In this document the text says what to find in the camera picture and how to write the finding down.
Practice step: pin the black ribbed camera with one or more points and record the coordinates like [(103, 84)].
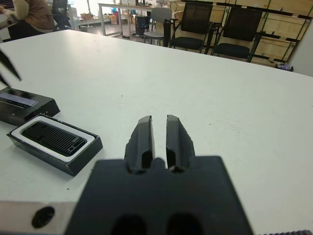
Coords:
[(53, 138)]

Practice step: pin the brown cardboard box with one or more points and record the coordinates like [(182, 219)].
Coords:
[(114, 19)]

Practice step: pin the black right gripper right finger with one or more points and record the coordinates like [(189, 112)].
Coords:
[(179, 139)]

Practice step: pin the black mesh chair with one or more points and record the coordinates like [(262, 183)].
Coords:
[(244, 24), (195, 17)]

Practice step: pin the black box lid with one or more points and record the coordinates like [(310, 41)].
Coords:
[(36, 107)]

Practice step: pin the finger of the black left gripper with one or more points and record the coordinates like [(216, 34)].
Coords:
[(3, 79), (9, 64)]

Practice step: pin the person in brown jacket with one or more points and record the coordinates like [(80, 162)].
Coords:
[(36, 14)]

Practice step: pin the grey plastic chair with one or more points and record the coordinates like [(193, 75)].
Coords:
[(161, 16)]

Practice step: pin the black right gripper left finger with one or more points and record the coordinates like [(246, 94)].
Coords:
[(141, 137)]

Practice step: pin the open cardboard box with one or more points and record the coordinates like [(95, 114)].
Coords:
[(87, 16)]

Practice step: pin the wooden shipping crate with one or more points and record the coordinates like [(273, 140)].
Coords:
[(274, 47), (281, 24), (177, 9), (300, 7)]

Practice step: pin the wooden top desk white frame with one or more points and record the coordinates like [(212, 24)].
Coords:
[(117, 5)]

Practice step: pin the black office chair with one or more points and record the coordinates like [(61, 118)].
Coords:
[(61, 12)]

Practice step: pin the black bin with purple bag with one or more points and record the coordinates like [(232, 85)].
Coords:
[(283, 66)]

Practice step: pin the black box with white insert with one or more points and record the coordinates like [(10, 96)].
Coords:
[(80, 161)]

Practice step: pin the black pc tower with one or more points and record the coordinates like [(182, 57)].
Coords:
[(141, 24)]

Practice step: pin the colourful bag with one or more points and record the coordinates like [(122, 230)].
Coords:
[(114, 11)]

